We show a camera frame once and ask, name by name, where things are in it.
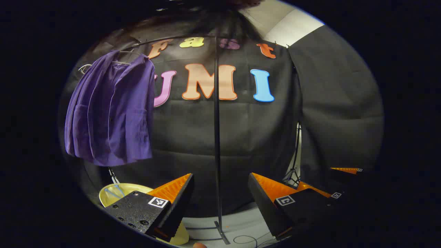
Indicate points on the black backdrop cloth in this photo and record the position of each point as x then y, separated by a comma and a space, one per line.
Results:
241, 137

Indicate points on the black folding stand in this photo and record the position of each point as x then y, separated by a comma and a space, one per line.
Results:
294, 172

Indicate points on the small white clothes hanger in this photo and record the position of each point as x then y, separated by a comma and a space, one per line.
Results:
84, 67

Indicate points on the large white clothes hanger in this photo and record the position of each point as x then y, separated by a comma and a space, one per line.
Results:
120, 63

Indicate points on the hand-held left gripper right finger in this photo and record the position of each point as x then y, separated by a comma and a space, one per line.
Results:
263, 206

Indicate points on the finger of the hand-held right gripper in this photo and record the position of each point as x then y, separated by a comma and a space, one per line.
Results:
317, 190
344, 170

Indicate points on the black clothes rack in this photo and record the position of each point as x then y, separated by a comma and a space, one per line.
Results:
217, 137

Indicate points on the yellow laundry hamper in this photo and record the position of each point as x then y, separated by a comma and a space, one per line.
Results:
110, 198

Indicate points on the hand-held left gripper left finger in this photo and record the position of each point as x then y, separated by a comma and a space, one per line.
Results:
175, 213

